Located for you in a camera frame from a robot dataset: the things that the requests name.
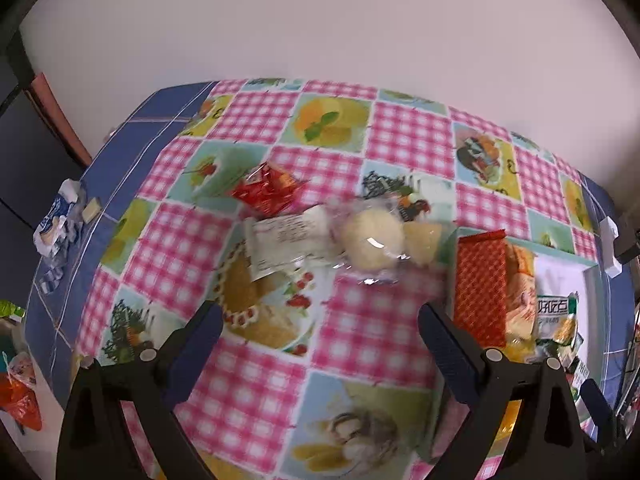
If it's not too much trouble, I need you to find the green white noodle snack packet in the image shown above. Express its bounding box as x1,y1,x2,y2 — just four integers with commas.
535,291,583,361

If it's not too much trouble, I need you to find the brown wooden panel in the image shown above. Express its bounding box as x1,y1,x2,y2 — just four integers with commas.
27,72,93,168

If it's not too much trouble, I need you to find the teal rimmed white tray box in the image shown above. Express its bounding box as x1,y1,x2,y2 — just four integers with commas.
445,227,611,466

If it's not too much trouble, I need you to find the crumpled blue white wrapper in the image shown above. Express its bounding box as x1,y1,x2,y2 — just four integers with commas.
32,178,88,293

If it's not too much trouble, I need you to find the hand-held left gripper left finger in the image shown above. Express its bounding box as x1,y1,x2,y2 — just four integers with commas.
56,300,225,480

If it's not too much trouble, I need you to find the checkered fruit print tablecloth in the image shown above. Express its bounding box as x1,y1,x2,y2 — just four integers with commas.
25,77,631,480

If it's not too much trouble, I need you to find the red snack packet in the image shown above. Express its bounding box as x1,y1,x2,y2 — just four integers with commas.
454,229,510,349

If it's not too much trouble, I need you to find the black box device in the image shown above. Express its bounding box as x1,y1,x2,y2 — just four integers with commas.
615,227,640,263

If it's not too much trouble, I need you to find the small green snack packet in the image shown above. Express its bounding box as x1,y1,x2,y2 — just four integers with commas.
567,357,591,403

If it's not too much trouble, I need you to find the clear packet of round buns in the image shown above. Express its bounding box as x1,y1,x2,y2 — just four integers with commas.
244,195,446,286

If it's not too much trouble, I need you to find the white plastic adapter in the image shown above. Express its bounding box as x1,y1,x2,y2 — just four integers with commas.
597,216,623,277

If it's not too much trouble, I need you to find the yellow biscuit packet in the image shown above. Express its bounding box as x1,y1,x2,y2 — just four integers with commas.
502,242,541,351

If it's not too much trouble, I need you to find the clear packet with red candies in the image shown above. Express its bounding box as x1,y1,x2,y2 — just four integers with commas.
227,160,311,221

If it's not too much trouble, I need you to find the orange plastic bag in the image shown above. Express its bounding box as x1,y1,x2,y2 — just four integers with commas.
0,374,43,431

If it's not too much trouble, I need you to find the dark cabinet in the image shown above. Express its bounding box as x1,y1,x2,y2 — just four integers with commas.
0,60,86,241

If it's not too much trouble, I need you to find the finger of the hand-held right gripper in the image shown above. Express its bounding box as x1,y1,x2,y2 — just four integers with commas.
580,379,618,456

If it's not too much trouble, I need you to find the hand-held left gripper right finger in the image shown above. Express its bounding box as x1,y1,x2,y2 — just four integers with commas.
417,302,590,480

